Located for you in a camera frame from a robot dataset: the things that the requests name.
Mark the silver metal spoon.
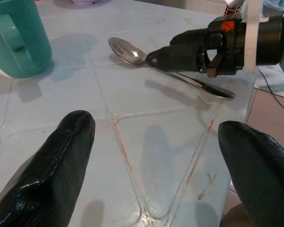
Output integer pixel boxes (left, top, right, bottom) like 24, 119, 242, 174
108, 37, 236, 100

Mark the light blue cloth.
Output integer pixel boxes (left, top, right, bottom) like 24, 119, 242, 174
262, 0, 284, 15

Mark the teal plastic mug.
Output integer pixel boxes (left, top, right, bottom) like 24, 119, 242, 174
0, 0, 53, 79

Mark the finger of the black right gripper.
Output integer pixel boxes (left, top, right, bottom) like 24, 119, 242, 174
145, 46, 198, 73
169, 28, 208, 54

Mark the lilac bowl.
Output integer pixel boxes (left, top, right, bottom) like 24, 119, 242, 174
71, 0, 98, 6

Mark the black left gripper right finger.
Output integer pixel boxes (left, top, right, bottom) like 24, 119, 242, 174
217, 121, 284, 227

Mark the thin black cable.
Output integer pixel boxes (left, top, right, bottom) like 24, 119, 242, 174
257, 69, 284, 116

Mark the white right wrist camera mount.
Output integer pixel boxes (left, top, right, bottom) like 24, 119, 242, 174
240, 0, 270, 74

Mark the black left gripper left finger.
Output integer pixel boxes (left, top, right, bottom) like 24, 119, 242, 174
0, 110, 96, 227

